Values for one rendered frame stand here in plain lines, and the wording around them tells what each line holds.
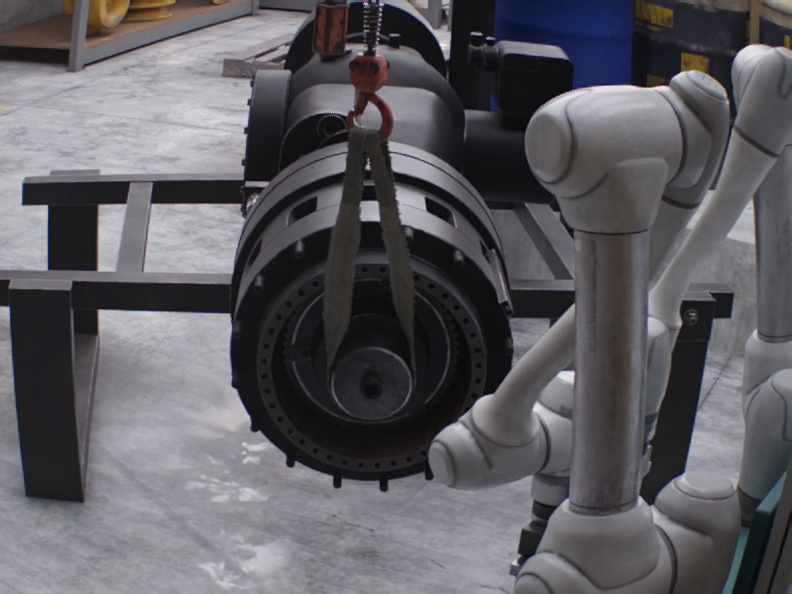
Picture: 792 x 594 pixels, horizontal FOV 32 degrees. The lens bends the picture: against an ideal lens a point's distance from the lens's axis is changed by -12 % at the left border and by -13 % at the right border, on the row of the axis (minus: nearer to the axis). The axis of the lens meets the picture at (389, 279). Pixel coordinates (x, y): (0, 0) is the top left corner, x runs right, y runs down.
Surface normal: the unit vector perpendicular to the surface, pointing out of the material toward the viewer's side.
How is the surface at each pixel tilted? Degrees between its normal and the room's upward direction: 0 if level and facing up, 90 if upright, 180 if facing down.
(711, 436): 0
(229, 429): 0
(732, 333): 90
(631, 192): 86
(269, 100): 41
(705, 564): 84
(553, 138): 84
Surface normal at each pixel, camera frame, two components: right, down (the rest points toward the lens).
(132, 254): 0.06, -0.94
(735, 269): -0.43, 0.28
